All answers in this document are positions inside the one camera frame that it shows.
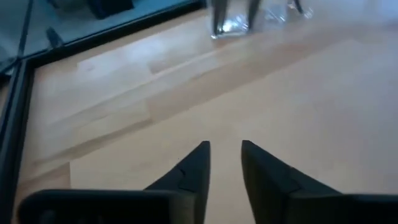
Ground clear acrylic brush organizer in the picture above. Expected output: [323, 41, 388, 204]
[210, 0, 315, 40]

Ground thin black makeup brush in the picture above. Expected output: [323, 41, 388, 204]
[212, 0, 229, 35]
[293, 0, 305, 16]

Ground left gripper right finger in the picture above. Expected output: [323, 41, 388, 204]
[241, 139, 398, 224]

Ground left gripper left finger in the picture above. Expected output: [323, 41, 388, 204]
[17, 141, 211, 224]

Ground large black makeup brush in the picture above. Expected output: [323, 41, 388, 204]
[246, 0, 262, 32]

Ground black aluminium table frame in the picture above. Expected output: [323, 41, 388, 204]
[0, 0, 208, 224]

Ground dark floor object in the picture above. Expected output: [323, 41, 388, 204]
[86, 0, 135, 20]

